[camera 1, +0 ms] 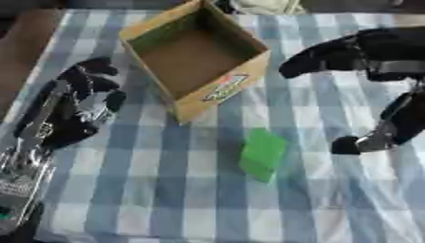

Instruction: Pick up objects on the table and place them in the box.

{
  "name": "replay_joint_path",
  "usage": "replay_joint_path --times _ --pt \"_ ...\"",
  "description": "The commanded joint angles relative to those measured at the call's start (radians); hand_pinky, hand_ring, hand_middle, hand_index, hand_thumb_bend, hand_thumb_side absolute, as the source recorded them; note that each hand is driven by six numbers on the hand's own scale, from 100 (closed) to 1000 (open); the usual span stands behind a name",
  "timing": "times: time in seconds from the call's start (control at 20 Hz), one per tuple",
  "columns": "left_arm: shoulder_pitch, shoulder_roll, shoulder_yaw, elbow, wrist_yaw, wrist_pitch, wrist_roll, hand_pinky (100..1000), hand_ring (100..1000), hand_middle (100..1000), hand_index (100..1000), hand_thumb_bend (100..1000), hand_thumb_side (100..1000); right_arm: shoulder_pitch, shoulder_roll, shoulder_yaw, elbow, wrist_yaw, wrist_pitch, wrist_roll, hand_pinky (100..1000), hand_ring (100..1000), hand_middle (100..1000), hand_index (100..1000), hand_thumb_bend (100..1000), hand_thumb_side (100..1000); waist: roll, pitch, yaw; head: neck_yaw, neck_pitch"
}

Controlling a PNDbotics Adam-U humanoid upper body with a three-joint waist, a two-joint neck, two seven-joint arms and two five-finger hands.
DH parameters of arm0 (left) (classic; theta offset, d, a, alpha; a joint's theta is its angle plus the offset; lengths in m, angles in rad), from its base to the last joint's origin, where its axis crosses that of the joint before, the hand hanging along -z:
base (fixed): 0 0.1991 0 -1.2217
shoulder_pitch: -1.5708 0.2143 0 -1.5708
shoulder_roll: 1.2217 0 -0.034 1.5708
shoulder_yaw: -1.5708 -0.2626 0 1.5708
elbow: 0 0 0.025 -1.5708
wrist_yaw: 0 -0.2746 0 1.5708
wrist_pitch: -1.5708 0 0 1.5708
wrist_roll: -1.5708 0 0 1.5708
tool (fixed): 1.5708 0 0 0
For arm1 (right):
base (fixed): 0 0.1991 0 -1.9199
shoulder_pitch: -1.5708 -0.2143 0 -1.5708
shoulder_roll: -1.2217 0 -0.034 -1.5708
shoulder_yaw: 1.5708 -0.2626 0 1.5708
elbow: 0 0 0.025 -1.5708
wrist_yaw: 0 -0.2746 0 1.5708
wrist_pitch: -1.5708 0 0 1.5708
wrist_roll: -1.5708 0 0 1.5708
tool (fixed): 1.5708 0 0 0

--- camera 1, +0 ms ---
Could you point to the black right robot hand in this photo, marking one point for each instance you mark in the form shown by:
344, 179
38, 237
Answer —
387, 50

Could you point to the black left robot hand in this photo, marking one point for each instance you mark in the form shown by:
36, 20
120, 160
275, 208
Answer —
66, 104

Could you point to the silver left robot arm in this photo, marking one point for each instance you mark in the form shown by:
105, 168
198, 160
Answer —
22, 180

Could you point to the tan cardboard box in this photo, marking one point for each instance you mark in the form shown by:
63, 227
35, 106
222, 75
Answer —
193, 60

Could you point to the pale bag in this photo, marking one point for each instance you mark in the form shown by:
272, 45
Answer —
265, 6

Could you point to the green rectangular block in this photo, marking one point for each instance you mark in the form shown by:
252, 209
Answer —
262, 155

